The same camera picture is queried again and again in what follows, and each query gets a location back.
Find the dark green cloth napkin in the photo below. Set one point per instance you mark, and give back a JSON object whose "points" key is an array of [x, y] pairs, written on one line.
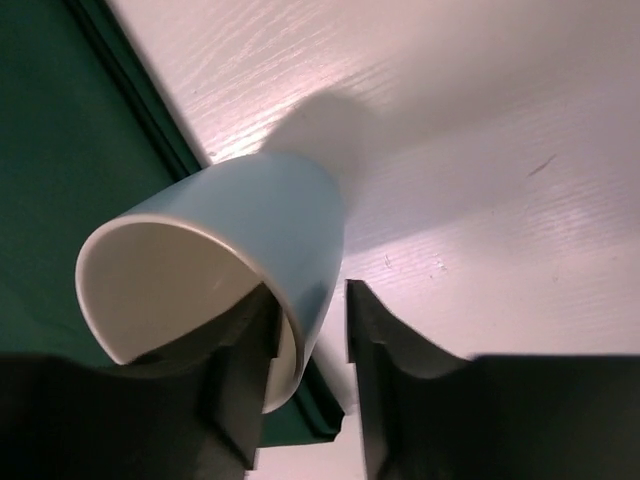
{"points": [[84, 134]]}

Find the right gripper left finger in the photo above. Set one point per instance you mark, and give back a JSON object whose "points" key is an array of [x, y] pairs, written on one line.
{"points": [[191, 409]]}

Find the blue mug white inside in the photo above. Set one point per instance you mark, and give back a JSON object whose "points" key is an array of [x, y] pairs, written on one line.
{"points": [[190, 252]]}

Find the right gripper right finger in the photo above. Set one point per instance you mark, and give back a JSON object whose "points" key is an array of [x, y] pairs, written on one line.
{"points": [[428, 414]]}

